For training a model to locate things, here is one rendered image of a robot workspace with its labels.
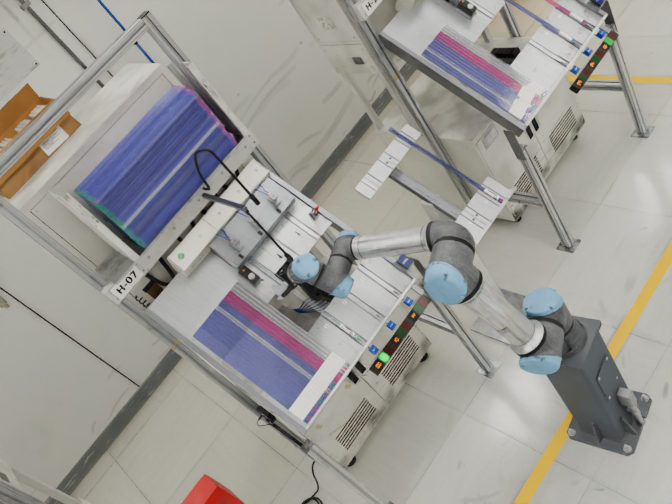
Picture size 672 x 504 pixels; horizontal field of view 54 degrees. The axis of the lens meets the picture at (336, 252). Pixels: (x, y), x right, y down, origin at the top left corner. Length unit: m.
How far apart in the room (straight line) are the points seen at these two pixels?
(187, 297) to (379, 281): 0.70
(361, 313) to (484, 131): 1.12
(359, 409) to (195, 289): 0.94
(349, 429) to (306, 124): 2.22
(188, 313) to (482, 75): 1.50
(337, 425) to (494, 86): 1.54
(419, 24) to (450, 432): 1.71
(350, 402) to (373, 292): 0.63
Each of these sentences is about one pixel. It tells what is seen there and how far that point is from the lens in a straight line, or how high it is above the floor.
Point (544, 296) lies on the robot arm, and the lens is 2.11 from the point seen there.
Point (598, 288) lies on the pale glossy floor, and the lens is 3.08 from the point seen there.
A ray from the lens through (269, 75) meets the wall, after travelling 4.28.
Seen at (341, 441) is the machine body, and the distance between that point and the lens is 2.94.
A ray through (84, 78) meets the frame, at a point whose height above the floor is 1.89.
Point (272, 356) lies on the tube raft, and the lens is 2.36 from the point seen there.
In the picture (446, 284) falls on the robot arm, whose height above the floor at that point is 1.14.
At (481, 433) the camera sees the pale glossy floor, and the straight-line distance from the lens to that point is 2.88.
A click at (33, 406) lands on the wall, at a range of 4.09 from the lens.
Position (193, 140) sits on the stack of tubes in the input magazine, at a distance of 2.34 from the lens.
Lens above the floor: 2.39
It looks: 37 degrees down
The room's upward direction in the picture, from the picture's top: 40 degrees counter-clockwise
